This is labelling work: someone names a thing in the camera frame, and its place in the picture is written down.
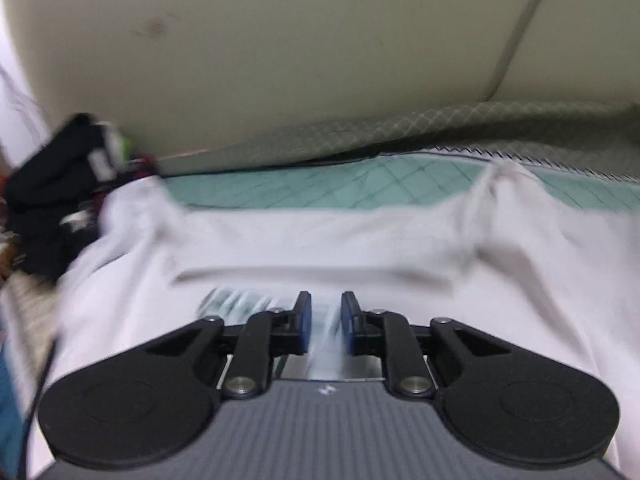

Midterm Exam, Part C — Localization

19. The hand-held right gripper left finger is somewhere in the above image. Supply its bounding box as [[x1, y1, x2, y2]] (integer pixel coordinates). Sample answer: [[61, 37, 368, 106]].
[[143, 290, 314, 402]]

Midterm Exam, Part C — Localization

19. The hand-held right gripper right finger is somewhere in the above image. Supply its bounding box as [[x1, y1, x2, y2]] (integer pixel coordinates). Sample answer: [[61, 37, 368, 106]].
[[341, 290, 513, 401]]

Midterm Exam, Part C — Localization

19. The white garment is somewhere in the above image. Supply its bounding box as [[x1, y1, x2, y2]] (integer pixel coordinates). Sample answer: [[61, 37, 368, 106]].
[[0, 162, 640, 480]]

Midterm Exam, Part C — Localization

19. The black red printed garment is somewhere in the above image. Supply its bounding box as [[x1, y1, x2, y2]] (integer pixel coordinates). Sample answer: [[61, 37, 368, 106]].
[[60, 154, 162, 241]]

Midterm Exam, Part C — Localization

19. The black folded garment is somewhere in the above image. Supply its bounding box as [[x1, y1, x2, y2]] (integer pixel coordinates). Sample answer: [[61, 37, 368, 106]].
[[4, 112, 132, 286]]

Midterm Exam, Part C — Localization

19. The white wall cable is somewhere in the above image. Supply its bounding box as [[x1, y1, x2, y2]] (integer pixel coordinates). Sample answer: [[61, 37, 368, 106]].
[[491, 0, 563, 102]]

